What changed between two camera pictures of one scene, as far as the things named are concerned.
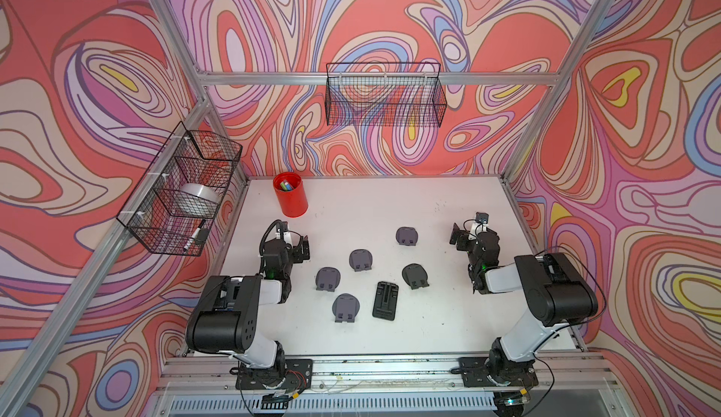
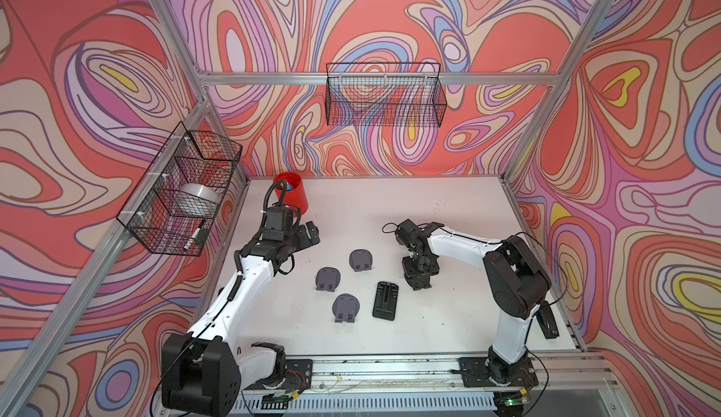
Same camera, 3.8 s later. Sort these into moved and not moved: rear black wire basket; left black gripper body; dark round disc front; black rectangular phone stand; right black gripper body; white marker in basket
Moved: right black gripper body; left black gripper body
Not moved: black rectangular phone stand; white marker in basket; rear black wire basket; dark round disc front
